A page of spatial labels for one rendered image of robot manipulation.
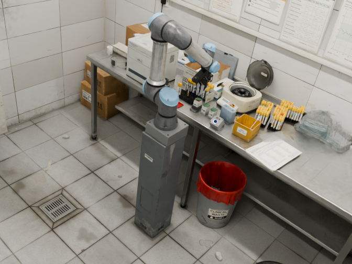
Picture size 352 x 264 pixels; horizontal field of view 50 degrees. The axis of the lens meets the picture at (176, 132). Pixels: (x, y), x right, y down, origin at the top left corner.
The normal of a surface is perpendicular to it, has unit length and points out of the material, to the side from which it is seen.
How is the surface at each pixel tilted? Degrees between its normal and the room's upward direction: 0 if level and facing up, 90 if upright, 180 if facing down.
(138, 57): 90
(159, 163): 90
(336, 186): 0
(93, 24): 90
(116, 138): 0
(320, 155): 0
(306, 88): 90
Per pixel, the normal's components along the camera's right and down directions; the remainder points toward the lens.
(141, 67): -0.66, 0.37
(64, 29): 0.73, 0.48
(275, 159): 0.14, -0.80
